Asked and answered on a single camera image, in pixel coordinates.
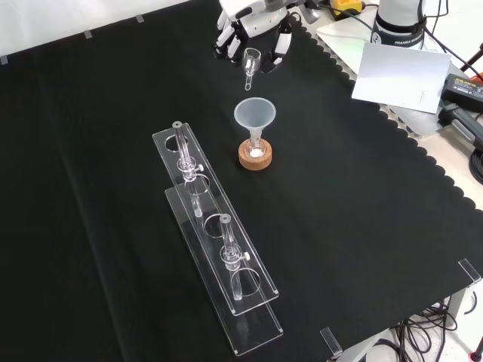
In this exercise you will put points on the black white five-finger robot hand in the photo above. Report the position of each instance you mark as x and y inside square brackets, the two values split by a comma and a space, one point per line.
[260, 22]

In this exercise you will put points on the translucent plastic funnel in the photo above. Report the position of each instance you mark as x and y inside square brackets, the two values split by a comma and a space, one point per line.
[255, 113]

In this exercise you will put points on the clear acrylic funnel stand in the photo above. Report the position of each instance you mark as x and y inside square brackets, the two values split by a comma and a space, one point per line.
[222, 260]

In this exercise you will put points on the yellow stop button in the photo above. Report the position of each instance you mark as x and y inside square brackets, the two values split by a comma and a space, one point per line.
[345, 5]

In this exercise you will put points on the grey tape piece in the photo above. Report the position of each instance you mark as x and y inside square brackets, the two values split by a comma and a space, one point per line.
[3, 60]
[88, 34]
[139, 18]

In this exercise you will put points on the glass round-bottom flask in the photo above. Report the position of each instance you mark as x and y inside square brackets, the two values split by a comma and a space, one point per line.
[254, 149]

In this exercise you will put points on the pale board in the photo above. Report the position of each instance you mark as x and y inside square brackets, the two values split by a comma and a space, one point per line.
[400, 75]

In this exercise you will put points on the black power adapter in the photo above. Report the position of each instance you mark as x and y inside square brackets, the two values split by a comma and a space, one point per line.
[462, 88]

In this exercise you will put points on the black tripod leg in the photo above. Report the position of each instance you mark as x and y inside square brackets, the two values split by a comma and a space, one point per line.
[473, 60]

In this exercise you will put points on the black cloth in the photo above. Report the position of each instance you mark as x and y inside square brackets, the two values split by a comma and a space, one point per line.
[113, 188]

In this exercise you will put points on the black grey device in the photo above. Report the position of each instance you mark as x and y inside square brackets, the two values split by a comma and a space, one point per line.
[462, 124]

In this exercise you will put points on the clear table edge clip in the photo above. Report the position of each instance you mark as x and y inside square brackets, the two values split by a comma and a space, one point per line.
[331, 341]
[469, 269]

